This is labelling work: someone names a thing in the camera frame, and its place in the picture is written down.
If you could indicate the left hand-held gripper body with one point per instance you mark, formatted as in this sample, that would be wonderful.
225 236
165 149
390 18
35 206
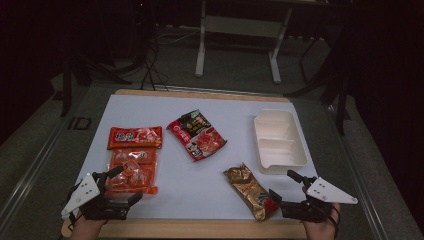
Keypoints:
100 208

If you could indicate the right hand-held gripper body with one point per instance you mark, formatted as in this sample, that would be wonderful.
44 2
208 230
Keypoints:
306 210

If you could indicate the orange snack packet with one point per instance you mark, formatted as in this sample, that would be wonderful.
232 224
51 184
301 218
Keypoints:
135 156

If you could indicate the gold foil packet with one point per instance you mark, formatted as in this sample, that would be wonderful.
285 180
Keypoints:
250 193

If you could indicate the white divided tray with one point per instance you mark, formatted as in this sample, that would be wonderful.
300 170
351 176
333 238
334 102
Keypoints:
280 140

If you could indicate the red and black food packet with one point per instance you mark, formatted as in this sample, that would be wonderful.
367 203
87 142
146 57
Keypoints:
196 135

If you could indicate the person's right hand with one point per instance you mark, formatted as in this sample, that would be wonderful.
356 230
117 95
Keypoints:
321 231

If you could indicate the person's left hand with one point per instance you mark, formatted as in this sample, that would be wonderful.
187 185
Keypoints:
85 230

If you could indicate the pale blue table mat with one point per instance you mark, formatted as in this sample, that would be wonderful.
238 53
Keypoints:
186 193

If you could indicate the black stand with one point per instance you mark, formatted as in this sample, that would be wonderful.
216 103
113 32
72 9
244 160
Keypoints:
66 86
341 96

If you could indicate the black floor bracket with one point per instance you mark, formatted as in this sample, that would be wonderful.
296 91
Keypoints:
80 123

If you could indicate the metal floor rail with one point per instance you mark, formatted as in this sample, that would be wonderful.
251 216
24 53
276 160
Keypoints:
360 180
30 173

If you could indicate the white metal table frame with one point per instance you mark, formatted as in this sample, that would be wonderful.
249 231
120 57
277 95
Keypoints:
243 26

